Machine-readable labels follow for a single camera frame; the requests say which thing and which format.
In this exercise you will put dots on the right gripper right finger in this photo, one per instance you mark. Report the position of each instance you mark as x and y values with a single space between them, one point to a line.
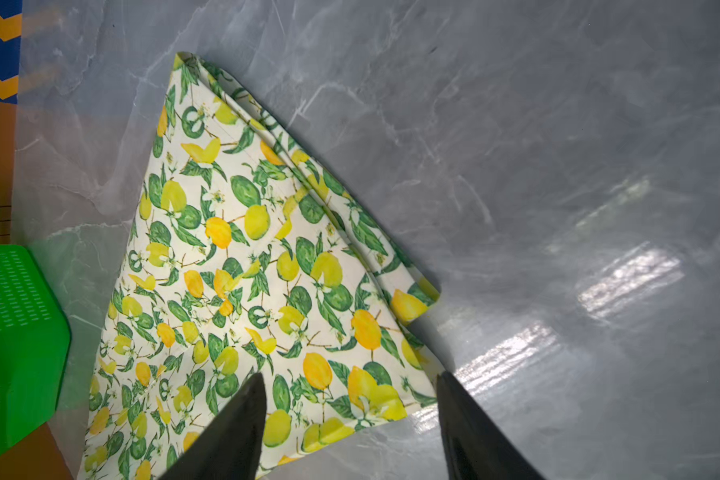
474 446

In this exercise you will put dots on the yellow green patterned skirt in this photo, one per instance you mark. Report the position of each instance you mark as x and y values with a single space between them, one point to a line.
246 256

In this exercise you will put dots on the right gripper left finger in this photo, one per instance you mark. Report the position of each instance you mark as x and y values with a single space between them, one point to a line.
230 447

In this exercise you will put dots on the green plastic basket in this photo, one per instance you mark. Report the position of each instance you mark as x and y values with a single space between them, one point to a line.
34 343

